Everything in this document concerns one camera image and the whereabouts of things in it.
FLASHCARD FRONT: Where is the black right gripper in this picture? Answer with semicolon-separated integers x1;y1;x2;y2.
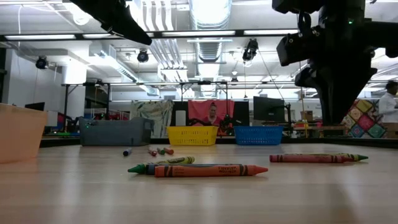
294;0;377;125

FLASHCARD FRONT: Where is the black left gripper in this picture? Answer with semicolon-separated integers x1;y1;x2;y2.
70;0;153;46

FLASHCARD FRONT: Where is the yellow-green crayon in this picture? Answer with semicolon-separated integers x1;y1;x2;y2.
338;152;369;162

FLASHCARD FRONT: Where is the colourful patchwork quilt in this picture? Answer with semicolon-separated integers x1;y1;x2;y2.
341;98;388;139

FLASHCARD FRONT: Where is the black monitor on stand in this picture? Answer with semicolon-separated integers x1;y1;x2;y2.
252;95;286;123

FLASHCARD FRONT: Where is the white light bar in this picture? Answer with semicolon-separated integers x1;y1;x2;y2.
244;29;299;35
4;33;77;40
161;30;236;37

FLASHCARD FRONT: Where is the person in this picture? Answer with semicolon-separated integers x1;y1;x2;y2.
377;80;398;124
200;101;226;128

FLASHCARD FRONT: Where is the blue plastic basket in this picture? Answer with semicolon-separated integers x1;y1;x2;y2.
233;125;284;146

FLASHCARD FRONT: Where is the black panel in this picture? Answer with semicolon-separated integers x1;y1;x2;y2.
234;101;251;127

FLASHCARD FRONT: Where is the green floral cloth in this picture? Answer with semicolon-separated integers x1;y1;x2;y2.
130;100;174;139

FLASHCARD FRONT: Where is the red cloth backdrop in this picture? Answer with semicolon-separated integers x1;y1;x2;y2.
188;99;236;136

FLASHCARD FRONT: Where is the white box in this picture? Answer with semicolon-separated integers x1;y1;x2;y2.
175;110;187;127

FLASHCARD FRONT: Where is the dark grey plastic bin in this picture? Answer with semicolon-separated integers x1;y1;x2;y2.
78;117;154;147

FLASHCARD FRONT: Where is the yellow plastic basket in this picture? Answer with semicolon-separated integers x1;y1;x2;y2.
166;125;219;146

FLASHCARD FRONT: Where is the small black monitor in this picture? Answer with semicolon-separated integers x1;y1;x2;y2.
24;101;45;112

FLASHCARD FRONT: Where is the orange translucent plastic bin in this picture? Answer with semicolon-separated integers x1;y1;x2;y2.
0;103;49;164

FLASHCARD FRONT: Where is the black ceiling camera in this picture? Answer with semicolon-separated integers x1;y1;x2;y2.
137;49;150;63
242;37;259;62
35;55;49;70

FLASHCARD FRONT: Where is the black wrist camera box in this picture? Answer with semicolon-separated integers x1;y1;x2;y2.
275;30;315;67

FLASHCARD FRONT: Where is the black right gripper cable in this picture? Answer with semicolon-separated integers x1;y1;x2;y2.
297;12;312;37

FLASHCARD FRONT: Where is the round silver air duct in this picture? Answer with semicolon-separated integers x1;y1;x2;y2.
190;0;233;63

